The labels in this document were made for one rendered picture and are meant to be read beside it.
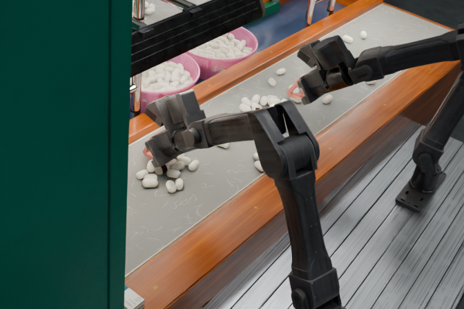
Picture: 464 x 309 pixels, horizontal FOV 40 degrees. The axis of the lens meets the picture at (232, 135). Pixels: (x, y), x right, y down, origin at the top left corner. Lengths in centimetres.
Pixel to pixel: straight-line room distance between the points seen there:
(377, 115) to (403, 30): 66
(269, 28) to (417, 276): 119
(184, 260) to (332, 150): 54
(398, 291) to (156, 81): 90
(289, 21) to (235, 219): 123
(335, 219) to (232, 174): 27
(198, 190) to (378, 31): 112
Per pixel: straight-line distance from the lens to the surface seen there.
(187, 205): 144
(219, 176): 153
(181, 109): 138
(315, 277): 121
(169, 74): 189
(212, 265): 128
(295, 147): 113
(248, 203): 143
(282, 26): 242
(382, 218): 163
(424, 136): 165
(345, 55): 158
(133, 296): 120
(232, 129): 124
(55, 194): 74
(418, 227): 164
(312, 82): 164
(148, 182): 146
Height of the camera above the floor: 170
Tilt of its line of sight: 35 degrees down
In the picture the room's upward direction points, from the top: 8 degrees clockwise
